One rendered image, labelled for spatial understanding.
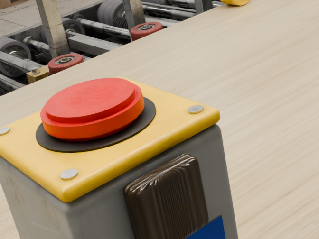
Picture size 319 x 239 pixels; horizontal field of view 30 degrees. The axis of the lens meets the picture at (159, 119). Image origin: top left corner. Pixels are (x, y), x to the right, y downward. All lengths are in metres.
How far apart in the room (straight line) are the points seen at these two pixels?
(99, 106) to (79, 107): 0.01
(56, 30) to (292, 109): 0.68
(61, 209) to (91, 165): 0.02
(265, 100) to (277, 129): 0.11
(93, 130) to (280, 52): 0.98
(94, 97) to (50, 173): 0.04
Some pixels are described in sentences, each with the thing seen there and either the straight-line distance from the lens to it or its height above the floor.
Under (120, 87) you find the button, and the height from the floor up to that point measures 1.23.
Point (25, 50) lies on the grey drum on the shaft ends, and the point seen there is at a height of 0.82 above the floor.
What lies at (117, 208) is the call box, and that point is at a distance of 0.21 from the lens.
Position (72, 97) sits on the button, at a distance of 0.23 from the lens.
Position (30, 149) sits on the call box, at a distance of 0.23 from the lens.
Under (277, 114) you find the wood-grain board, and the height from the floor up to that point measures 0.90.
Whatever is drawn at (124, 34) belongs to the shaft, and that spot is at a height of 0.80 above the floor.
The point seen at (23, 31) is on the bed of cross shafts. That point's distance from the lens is 1.98.
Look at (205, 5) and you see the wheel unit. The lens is 1.69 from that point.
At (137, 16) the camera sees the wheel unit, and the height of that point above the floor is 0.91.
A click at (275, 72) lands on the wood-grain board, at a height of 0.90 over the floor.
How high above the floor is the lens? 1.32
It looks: 25 degrees down
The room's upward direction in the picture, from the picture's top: 12 degrees counter-clockwise
